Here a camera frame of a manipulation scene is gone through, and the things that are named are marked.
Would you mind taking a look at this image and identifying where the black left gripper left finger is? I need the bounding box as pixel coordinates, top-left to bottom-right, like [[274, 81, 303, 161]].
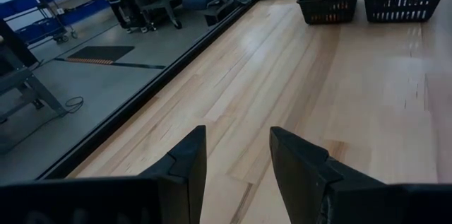
[[0, 125, 208, 224]]

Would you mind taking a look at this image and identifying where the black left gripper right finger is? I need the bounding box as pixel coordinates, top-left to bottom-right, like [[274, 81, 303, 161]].
[[269, 126, 452, 224]]

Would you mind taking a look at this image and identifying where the black mat with orange stripe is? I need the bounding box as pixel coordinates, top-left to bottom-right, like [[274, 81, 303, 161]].
[[66, 45, 136, 66]]

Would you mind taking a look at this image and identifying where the grey machine stand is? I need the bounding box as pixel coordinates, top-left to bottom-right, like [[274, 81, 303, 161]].
[[0, 18, 68, 126]]

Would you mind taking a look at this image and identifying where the rack with blue bins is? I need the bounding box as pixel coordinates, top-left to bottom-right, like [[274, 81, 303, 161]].
[[0, 0, 117, 45]]

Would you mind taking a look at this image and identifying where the thin black floor cable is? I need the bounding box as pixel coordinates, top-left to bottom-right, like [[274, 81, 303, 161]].
[[33, 95, 85, 126]]

